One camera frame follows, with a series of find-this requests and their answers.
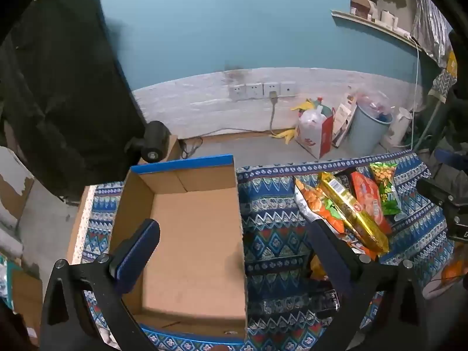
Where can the wall shelf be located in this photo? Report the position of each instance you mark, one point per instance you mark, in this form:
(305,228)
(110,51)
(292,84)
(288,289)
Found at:
(373,25)

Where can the white kettle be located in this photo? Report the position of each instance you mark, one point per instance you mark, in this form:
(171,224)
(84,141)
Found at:
(396,128)

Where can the white wall socket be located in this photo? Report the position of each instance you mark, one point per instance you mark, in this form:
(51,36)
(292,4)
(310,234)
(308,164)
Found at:
(237,91)
(254,90)
(271,87)
(288,88)

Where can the red and white paper bag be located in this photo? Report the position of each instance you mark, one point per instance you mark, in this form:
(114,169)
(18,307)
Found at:
(326,135)

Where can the white cups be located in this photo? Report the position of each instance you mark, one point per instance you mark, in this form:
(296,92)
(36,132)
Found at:
(387,20)

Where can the light blue trash bin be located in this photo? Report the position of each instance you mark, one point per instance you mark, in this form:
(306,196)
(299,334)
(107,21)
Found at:
(365,135)

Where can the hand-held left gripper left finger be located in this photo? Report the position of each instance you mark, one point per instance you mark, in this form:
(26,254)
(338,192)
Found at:
(137,259)

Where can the long gold snack packet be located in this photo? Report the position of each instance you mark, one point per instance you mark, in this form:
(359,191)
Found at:
(351,208)

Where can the silver foil curtain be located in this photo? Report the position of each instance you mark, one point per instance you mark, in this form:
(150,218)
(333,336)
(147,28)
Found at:
(431,25)

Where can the banana peel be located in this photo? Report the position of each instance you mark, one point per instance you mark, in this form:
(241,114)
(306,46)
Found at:
(285,135)
(305,105)

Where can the black cylindrical device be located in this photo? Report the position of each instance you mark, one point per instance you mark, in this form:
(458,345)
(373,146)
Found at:
(153,139)

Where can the red-orange snack packet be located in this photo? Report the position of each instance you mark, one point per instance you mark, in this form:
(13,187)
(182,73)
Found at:
(369,197)

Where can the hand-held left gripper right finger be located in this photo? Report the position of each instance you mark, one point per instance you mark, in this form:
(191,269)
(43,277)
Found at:
(332,259)

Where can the patterned mop cloth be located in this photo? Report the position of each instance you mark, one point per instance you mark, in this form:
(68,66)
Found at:
(443,84)

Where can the black cloth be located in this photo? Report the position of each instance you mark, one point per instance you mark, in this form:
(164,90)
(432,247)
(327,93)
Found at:
(62,91)

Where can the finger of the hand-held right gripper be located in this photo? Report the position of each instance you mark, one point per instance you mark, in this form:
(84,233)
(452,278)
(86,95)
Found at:
(433,190)

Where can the orange and green snack packet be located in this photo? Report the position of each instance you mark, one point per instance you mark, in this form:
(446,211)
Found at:
(321,204)

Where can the blue patterned blanket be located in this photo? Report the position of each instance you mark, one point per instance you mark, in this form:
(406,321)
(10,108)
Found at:
(270,226)

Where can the white plastic bag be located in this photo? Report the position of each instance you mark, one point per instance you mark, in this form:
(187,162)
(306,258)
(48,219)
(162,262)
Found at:
(312,124)

